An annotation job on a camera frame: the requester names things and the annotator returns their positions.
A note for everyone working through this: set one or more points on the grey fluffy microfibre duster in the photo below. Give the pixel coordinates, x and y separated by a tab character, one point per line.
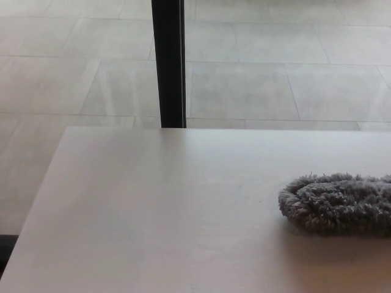
339	204

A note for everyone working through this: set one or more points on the black vertical frame post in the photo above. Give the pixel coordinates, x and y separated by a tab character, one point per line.
169	61

